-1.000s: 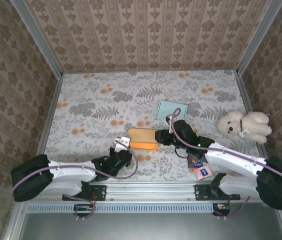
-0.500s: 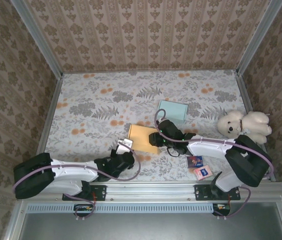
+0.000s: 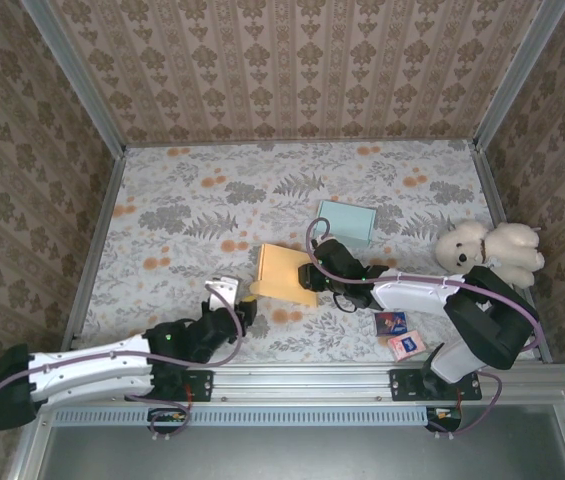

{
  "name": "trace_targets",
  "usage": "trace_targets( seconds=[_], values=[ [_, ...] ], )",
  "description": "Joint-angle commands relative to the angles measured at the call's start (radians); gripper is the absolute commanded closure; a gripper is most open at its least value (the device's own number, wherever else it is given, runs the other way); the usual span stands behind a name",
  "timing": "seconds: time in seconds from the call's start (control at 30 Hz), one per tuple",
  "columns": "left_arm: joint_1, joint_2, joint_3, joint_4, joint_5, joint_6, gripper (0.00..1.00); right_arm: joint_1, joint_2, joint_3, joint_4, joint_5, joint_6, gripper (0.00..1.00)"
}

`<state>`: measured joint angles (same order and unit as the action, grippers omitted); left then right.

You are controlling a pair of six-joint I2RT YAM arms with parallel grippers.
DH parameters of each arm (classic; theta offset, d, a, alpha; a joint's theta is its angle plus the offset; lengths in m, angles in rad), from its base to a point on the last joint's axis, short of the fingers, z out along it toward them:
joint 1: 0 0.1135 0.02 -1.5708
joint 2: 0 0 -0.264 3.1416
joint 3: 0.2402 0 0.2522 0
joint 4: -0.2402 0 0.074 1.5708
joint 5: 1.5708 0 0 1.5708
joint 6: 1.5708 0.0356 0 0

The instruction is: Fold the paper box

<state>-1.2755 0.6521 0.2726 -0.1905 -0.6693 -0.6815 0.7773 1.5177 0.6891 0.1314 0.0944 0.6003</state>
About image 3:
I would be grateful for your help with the pink small packet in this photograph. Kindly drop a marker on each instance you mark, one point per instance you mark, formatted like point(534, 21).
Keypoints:
point(406, 345)

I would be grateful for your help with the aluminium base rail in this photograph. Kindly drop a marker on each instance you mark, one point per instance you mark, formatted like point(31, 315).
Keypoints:
point(302, 380)

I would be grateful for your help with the aluminium table side rail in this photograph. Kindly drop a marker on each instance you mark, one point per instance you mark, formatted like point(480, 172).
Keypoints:
point(494, 195)
point(97, 240)

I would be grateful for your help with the white plush toy dog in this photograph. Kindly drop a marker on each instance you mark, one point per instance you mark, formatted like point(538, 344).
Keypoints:
point(512, 245)

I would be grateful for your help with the floral patterned table cover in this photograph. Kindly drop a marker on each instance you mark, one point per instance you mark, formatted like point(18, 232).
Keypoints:
point(262, 170)

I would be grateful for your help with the grey metal sheet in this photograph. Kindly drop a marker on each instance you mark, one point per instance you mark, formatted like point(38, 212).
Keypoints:
point(312, 455)

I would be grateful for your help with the orange paper box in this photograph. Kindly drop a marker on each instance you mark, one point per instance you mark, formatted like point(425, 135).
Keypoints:
point(277, 270)

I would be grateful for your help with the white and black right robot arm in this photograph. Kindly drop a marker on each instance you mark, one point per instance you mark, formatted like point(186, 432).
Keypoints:
point(412, 295)

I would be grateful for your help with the light blue paper box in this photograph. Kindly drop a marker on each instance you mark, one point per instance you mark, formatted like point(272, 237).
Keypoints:
point(349, 220)

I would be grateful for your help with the aluminium frame post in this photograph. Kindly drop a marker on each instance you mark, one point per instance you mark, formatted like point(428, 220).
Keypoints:
point(517, 80)
point(77, 85)

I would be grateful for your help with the black connector board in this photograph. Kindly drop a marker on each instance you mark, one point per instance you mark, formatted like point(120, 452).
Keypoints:
point(167, 417)
point(444, 417)

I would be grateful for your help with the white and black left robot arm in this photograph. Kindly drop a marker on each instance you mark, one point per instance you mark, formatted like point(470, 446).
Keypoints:
point(92, 365)

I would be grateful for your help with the dark blue small packet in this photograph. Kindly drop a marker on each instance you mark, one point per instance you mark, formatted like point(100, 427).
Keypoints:
point(390, 323)

